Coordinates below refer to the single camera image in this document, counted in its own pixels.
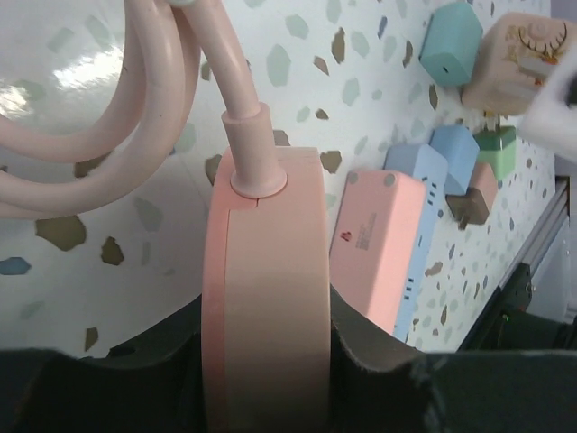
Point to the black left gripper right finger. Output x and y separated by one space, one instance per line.
379 384

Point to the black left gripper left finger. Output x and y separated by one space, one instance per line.
149 383

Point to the pink power strip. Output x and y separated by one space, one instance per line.
373 242

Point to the pink round socket base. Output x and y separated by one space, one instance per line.
265 326

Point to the pink brown charger plug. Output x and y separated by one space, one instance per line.
473 208

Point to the light blue power strip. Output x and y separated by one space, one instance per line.
423 163

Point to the light blue charger plug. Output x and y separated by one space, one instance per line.
457 144

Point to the light green charger plug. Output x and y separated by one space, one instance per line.
498 148

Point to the turquoise charger plug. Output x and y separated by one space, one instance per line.
451 44

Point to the pink deer cube socket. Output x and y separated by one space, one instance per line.
502 82

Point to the white tiger cube socket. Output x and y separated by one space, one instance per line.
550 121

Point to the black mounting base plate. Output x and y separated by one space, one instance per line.
506 324

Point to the aluminium front rail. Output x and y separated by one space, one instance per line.
548 252

